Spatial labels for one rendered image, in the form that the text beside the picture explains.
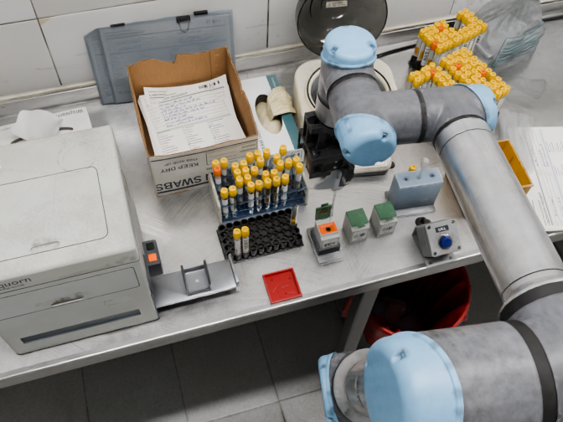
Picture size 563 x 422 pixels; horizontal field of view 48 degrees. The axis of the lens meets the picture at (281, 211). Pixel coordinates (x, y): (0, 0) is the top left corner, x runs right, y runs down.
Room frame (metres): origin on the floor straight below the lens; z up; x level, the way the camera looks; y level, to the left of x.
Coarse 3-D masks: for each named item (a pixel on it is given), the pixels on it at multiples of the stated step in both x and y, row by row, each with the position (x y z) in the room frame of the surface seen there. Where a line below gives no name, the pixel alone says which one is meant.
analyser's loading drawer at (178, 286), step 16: (176, 272) 0.57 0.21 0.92; (192, 272) 0.58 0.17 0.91; (208, 272) 0.56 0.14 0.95; (224, 272) 0.58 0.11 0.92; (160, 288) 0.53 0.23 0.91; (176, 288) 0.54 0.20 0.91; (192, 288) 0.54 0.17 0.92; (208, 288) 0.54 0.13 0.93; (224, 288) 0.54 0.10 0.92; (160, 304) 0.50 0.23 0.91
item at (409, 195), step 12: (432, 168) 0.84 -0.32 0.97; (396, 180) 0.80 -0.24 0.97; (408, 180) 0.80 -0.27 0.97; (420, 180) 0.81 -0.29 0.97; (432, 180) 0.81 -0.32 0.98; (396, 192) 0.79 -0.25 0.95; (408, 192) 0.79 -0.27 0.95; (420, 192) 0.80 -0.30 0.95; (432, 192) 0.80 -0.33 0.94; (396, 204) 0.78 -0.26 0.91; (408, 204) 0.79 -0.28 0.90; (420, 204) 0.80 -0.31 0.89; (432, 204) 0.81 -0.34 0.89
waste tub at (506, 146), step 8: (504, 144) 0.94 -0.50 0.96; (512, 144) 0.93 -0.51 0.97; (504, 152) 0.93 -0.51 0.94; (512, 152) 0.91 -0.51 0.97; (512, 160) 0.90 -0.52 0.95; (520, 160) 0.88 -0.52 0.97; (512, 168) 0.89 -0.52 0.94; (520, 168) 0.87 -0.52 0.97; (520, 176) 0.85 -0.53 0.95; (528, 176) 0.84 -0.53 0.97; (520, 184) 0.84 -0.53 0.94; (528, 184) 0.83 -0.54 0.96; (528, 192) 0.82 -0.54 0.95; (464, 216) 0.78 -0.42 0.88
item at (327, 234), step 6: (318, 222) 0.70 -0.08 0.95; (324, 222) 0.70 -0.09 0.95; (330, 222) 0.70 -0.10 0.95; (318, 228) 0.68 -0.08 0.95; (324, 228) 0.68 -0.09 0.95; (330, 228) 0.68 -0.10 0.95; (336, 228) 0.68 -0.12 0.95; (318, 234) 0.67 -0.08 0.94; (324, 234) 0.67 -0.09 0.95; (330, 234) 0.67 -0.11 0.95; (336, 234) 0.67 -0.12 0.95; (318, 240) 0.67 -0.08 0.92; (324, 240) 0.66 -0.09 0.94; (330, 240) 0.66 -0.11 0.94; (336, 240) 0.67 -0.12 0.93; (324, 246) 0.66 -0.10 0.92
